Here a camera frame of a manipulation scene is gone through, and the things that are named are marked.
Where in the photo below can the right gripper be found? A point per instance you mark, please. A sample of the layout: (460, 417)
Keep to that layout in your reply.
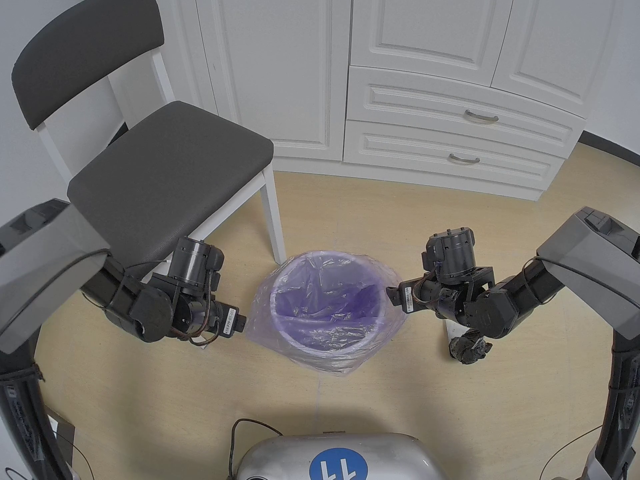
(412, 295)

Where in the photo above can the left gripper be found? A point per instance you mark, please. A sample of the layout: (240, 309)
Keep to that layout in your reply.
(229, 322)

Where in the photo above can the purple plastic bag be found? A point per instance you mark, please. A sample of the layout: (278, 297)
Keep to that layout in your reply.
(265, 318)

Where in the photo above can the black plastic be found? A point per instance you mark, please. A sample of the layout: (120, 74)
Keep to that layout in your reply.
(470, 350)

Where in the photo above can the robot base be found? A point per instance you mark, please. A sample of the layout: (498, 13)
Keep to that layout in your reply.
(280, 460)

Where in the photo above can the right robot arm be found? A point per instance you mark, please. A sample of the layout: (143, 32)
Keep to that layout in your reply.
(585, 253)

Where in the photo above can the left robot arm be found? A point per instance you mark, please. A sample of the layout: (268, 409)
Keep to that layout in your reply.
(40, 268)

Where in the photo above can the white trash bin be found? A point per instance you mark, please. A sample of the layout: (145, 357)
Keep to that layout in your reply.
(310, 345)

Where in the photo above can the white paper scrap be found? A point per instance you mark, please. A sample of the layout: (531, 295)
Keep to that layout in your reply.
(452, 329)

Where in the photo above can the grey and white chair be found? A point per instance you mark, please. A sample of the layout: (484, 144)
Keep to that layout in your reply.
(165, 178)

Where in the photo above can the white wardrobe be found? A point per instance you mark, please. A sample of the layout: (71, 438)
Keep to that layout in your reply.
(425, 18)

